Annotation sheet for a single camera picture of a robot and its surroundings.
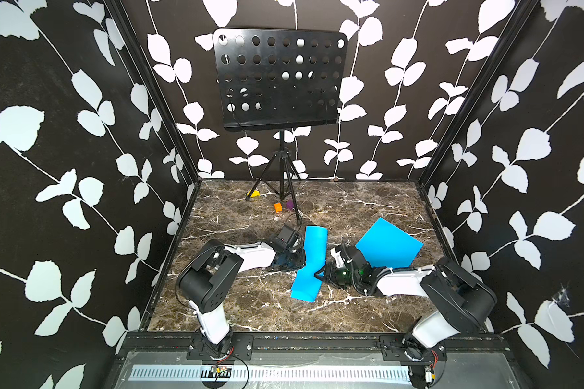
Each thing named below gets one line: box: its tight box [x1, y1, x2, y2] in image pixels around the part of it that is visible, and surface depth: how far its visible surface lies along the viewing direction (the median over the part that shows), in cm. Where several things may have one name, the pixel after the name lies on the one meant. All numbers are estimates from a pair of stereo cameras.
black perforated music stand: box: [212, 28, 348, 225], surface depth 72 cm
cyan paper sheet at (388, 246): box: [355, 217, 425, 269], surface depth 105 cm
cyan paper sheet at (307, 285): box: [290, 226, 329, 303], surface depth 93 cm
